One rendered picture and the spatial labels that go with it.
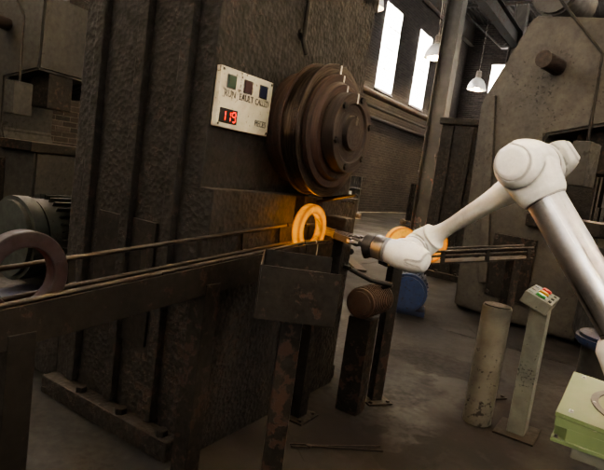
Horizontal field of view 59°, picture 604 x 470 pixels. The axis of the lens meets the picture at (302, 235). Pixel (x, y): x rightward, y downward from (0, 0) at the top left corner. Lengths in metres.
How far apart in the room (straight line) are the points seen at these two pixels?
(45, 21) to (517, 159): 5.02
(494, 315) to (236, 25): 1.50
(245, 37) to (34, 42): 4.26
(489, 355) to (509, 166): 1.11
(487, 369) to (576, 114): 2.45
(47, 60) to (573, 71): 4.60
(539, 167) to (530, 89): 3.09
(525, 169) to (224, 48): 0.93
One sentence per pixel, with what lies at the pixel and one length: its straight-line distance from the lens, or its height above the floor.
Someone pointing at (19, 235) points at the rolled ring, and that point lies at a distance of 1.18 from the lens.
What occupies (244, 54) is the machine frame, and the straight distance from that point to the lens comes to 1.79.
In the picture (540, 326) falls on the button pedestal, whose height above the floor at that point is 0.47.
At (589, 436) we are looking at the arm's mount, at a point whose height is 0.39.
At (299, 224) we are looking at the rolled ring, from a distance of 1.90.
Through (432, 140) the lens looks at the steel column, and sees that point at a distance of 10.88.
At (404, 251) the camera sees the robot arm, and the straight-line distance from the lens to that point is 1.89.
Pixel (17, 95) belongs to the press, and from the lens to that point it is 5.72.
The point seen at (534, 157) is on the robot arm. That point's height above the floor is 1.08.
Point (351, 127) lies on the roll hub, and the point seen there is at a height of 1.13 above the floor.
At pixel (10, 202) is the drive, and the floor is 0.65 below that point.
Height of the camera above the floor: 0.96
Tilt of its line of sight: 7 degrees down
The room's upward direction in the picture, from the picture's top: 8 degrees clockwise
